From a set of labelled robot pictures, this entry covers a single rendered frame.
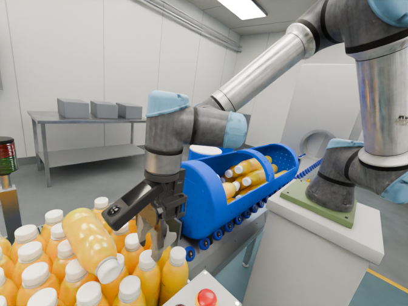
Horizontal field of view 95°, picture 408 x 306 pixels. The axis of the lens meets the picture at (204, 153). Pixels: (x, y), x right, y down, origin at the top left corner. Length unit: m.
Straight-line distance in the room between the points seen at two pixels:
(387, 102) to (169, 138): 0.46
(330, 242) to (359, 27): 0.56
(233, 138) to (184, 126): 0.10
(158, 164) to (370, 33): 0.46
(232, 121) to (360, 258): 0.55
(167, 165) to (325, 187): 0.57
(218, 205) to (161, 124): 0.37
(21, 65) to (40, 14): 0.74
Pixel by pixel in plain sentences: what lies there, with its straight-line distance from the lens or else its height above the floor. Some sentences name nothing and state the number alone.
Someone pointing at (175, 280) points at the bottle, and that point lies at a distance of 0.54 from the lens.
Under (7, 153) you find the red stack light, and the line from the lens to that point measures 0.79.
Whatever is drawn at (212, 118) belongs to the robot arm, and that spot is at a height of 1.43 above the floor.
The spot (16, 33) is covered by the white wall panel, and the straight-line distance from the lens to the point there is 3.82.
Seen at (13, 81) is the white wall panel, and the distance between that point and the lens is 3.80.
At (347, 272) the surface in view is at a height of 1.04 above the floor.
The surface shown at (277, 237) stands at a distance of 0.79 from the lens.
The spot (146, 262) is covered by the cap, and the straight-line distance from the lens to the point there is 0.50.
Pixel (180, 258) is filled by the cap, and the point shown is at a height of 1.09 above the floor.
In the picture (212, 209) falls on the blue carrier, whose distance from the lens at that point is 0.62.
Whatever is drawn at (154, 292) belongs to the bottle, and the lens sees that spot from 0.56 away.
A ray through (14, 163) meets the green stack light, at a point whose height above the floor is 1.19.
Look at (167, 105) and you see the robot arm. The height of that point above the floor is 1.44.
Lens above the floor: 1.47
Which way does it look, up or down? 17 degrees down
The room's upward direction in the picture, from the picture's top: 9 degrees clockwise
